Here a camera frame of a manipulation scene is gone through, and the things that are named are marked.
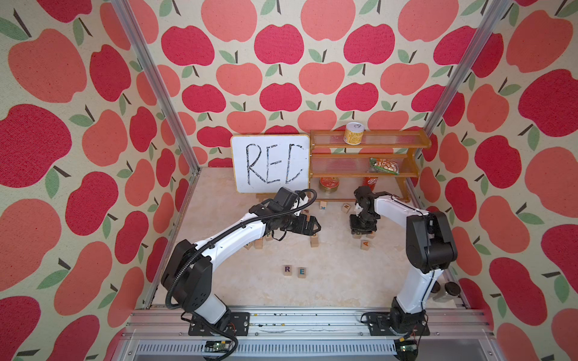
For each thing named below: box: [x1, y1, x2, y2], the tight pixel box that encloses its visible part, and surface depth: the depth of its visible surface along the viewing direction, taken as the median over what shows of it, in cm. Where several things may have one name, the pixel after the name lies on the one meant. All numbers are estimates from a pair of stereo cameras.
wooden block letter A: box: [360, 239, 371, 251], surface depth 94 cm
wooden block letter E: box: [297, 266, 308, 280], surface depth 86 cm
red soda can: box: [362, 176, 379, 191], surface depth 106 cm
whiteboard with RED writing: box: [231, 134, 311, 194], surface depth 100 cm
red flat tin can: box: [319, 176, 340, 193], surface depth 110 cm
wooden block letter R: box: [282, 264, 293, 277], surface depth 86 cm
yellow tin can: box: [343, 121, 366, 146], surface depth 90 cm
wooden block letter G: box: [310, 233, 319, 248], surface depth 95 cm
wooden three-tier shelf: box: [308, 128, 432, 204], surface depth 112 cm
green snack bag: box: [369, 157, 400, 176], surface depth 97 cm
